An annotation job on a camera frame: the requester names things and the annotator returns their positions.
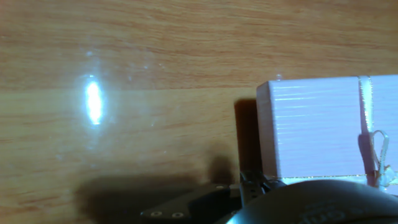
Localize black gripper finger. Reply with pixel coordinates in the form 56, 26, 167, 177
139, 170, 287, 224

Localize pink ribboned casing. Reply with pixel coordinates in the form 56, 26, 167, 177
256, 73, 398, 197

